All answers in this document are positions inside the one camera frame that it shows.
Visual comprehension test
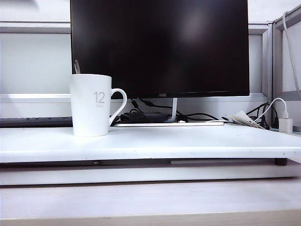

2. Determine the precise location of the black computer keyboard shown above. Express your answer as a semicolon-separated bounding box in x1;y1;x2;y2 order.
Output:
0;116;74;129

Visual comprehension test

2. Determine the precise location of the white USB wall charger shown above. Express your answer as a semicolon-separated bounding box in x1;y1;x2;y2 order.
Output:
278;118;294;133

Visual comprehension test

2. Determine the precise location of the thick white cable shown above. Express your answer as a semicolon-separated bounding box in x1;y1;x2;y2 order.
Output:
282;11;301;99

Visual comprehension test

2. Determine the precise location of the black power adapter brick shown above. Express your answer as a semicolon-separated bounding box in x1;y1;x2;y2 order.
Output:
120;112;166;123

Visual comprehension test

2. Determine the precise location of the bundle of black cables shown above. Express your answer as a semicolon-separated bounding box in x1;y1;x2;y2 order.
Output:
246;102;273;129

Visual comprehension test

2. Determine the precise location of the thick black cable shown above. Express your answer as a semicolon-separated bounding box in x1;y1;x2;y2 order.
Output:
140;98;174;111

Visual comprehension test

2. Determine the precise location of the silver monitor stand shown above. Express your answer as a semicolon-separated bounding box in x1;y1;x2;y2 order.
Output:
112;97;224;127

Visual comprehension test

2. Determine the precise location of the black AOC computer monitor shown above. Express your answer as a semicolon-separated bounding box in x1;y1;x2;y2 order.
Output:
70;0;250;99

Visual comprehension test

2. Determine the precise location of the thin black cable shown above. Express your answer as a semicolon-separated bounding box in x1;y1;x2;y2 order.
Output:
130;98;140;114

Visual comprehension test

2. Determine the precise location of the grey partition frame post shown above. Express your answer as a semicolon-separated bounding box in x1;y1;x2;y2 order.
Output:
261;20;283;124

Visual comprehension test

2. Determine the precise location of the folded paper booklet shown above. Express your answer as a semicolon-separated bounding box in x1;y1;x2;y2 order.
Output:
222;110;271;130

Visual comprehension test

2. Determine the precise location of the white paper sheet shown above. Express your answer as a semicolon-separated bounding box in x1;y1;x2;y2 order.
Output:
0;123;301;164

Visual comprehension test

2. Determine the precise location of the white mug printed 12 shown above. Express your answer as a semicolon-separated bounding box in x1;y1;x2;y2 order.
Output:
69;73;128;137

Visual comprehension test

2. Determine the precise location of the long looped black cable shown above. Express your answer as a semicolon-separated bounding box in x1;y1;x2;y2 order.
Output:
176;112;228;123

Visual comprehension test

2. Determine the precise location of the thin white USB cable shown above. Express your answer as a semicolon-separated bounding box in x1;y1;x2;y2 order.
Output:
255;97;289;123

